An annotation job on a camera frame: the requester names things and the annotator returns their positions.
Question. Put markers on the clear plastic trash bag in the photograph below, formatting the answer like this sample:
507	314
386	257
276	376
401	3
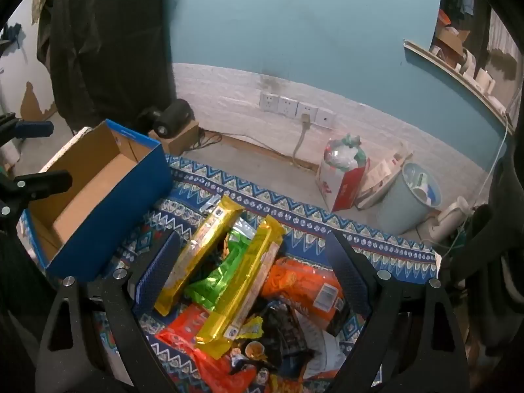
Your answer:
344	153

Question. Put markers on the red and white paper bag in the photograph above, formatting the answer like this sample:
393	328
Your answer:
344	188

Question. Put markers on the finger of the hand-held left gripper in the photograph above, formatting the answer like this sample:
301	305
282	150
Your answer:
35	129
45	182

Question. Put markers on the black fan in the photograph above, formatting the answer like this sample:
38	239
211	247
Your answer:
174	116

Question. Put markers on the small yellow snack packet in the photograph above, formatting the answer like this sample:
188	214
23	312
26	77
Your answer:
251	327

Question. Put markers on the dark hanging coat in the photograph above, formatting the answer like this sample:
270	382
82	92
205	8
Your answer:
114	49

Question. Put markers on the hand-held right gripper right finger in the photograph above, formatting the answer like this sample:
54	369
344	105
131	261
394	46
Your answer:
352	278

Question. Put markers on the orange fries snack bag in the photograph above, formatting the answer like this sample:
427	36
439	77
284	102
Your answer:
294	282

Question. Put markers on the white plastic appliance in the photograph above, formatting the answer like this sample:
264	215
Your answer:
446	221

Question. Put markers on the small brown carton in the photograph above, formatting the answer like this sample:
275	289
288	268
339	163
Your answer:
180	141

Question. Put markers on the dark folded umbrella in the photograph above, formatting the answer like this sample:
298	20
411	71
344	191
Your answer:
12	32

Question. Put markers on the white jar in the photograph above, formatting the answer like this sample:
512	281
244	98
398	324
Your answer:
466	62

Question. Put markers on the dark cloth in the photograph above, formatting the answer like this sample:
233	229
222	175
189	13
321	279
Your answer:
499	254

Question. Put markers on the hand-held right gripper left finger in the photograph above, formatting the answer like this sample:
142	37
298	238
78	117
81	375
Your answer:
159	270

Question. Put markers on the white wall socket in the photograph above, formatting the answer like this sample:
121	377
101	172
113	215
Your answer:
269	101
307	110
325	118
287	105

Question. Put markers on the brown cardboard box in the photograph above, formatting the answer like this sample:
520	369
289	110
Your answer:
448	41

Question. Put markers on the black snack packet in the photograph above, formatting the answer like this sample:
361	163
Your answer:
282	327

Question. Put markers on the blue cardboard box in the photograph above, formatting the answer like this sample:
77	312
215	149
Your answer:
123	221

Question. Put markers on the green foil snack packet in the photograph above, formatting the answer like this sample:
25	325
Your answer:
211	284

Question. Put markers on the red-orange snack packet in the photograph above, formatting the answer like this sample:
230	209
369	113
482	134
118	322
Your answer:
184	327

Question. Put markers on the long yellow snack packet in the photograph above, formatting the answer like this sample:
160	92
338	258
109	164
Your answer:
241	290
196	249

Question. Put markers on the white door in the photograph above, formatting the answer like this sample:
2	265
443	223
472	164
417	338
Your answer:
24	65

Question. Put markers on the beige paper bag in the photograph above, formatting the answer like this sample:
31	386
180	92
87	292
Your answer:
380	176

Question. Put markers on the wall shelf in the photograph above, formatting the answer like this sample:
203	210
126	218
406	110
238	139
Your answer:
450	75

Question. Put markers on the blue patterned blanket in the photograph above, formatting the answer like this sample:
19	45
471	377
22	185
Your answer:
286	208

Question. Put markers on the light blue trash bin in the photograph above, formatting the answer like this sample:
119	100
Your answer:
397	208

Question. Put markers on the white snack packet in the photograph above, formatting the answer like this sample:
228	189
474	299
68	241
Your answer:
327	348

